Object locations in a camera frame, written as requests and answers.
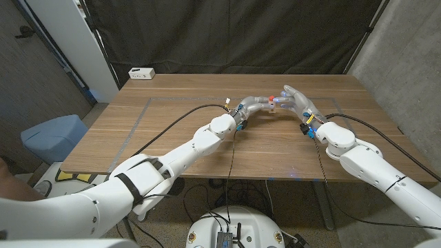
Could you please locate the person's bare limb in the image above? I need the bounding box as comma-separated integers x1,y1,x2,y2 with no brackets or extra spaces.
0,157,45,203

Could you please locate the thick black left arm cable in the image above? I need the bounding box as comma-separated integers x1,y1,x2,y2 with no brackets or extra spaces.
130,103,230,158

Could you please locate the white cabinet panel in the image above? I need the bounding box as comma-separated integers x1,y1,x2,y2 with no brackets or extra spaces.
25,0,120,103

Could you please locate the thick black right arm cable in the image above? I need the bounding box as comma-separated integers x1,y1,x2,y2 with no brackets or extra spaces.
325,113,441,183

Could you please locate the blue padded stool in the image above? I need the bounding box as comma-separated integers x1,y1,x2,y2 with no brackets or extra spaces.
19,114,89,166

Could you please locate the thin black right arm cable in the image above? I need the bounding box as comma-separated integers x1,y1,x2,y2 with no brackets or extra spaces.
312,136,441,231

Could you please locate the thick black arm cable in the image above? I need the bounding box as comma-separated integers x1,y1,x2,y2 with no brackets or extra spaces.
325,113,441,183
130,103,230,158

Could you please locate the grey table leg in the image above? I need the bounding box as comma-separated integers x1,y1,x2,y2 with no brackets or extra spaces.
311,180,336,231

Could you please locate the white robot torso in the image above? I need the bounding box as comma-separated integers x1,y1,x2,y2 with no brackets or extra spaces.
185,205,285,248

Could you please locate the black backdrop stand pole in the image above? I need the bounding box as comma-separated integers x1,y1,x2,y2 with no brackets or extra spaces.
79,0,121,90
342,0,392,75

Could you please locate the grey module on torso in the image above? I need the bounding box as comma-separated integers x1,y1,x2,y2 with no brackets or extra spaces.
216,231,234,248

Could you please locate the white power strip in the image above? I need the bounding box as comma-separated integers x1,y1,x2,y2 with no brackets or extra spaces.
127,67,156,81

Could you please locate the black floor cable tangle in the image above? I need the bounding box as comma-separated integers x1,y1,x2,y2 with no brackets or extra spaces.
182,178,273,225

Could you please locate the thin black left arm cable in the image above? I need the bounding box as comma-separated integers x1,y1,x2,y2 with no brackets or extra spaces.
143,130,240,232

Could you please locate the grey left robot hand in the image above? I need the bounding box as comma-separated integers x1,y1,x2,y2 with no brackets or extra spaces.
229,96,277,125

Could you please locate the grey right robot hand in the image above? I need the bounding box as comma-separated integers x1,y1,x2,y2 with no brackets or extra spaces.
274,85,330,129

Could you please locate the yellow and black floor object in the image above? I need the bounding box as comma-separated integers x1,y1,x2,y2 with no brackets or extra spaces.
54,169,92,183

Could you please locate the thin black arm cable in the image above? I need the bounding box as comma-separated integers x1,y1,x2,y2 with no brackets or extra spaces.
312,136,441,231
143,130,240,232

